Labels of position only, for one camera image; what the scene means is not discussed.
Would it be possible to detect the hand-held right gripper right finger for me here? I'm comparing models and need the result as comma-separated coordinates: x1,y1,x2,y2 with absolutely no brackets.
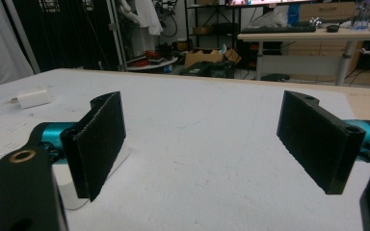
277,90,366,195

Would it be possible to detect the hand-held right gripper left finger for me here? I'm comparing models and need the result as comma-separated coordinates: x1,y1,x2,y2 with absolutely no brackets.
60,90,127,202

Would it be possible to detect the white power strip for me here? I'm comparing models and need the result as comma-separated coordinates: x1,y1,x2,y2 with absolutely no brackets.
51,144,131,211

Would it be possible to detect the white charger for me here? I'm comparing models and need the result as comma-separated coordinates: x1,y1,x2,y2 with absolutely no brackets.
10,88,52,110

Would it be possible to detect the round white table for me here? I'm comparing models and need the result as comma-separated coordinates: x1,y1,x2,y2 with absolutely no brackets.
125,56,179,73

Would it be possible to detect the white foam mat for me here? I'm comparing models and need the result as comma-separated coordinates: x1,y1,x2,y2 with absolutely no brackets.
0,67,370,231

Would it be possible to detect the red tool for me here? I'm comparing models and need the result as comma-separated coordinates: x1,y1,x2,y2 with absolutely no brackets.
138,49,164,67

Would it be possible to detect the light wooden desk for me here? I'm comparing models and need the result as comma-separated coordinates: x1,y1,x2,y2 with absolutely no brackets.
236,27,370,87

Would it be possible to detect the metal stand pole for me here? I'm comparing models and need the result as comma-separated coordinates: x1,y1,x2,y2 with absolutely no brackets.
105,0,127,72

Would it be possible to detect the black curtain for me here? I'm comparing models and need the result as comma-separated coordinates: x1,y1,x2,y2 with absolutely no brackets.
12,0,120,72

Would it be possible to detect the black keyboard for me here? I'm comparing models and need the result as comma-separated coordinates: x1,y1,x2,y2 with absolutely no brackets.
240,25,318,35

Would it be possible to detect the white plastic bag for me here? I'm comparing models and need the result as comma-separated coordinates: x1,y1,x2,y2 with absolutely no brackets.
248,11,289,29

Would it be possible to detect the clear water bottle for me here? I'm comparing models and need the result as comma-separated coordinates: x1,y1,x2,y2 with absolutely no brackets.
350,0,370,31

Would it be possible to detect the cardboard box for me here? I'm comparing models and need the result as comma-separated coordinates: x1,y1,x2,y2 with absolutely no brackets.
184,47,243,69

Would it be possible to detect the white hanging garment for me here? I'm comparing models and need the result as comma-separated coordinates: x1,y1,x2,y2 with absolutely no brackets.
119,0,164,37

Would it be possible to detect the black shelf rack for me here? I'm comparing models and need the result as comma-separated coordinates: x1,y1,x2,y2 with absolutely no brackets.
184,0,243,50

